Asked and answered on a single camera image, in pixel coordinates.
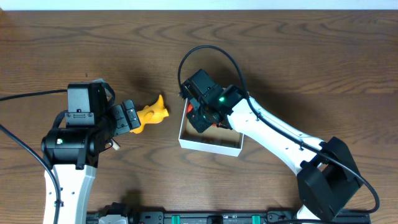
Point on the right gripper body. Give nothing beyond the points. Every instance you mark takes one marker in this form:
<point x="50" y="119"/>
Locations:
<point x="206" y="106"/>

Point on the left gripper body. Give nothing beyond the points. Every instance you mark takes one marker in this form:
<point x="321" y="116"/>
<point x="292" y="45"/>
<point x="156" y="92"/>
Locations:
<point x="123" y="117"/>

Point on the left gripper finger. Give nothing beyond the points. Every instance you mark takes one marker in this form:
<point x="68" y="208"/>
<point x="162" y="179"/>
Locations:
<point x="131" y="114"/>
<point x="122" y="124"/>

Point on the red toy ball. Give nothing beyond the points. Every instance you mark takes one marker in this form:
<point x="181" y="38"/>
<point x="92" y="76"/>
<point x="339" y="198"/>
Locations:
<point x="189" y="109"/>

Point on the orange toy rhino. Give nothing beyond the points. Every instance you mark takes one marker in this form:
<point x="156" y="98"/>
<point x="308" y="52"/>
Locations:
<point x="153" y="114"/>

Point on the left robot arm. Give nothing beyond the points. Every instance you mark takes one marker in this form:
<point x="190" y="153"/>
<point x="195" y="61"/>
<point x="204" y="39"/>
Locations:
<point x="72" y="146"/>

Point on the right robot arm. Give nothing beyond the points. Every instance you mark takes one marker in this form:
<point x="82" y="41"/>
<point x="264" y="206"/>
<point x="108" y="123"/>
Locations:
<point x="326" y="172"/>

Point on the white cardboard box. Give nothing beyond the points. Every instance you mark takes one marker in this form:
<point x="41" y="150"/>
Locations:
<point x="214" y="140"/>

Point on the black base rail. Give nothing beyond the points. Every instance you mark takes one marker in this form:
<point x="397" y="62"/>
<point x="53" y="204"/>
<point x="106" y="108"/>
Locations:
<point x="121" y="213"/>

